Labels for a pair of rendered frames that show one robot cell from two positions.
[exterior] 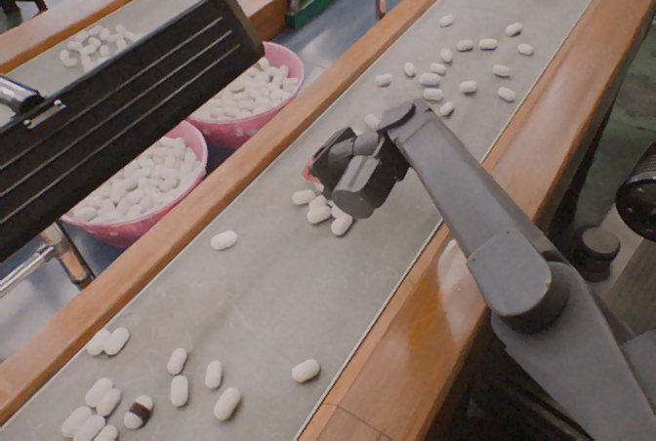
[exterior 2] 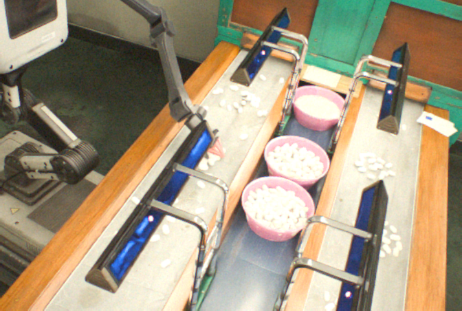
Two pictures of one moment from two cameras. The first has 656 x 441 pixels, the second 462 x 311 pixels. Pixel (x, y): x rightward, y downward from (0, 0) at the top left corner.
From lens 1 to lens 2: 219 cm
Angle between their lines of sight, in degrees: 92
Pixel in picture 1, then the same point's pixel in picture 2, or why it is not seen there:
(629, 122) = not seen: outside the picture
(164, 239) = (262, 133)
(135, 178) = (293, 162)
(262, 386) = (215, 108)
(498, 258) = (172, 29)
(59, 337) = (274, 110)
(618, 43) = (66, 229)
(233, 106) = (273, 199)
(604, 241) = not seen: hidden behind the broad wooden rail
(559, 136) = (118, 170)
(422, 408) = not seen: hidden behind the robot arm
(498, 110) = (140, 195)
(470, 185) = (172, 60)
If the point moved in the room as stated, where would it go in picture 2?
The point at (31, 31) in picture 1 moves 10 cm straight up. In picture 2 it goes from (430, 242) to (441, 223)
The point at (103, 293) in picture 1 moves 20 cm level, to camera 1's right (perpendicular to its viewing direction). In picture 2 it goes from (270, 119) to (227, 123)
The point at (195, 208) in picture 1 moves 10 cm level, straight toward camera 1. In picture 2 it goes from (258, 142) to (243, 129)
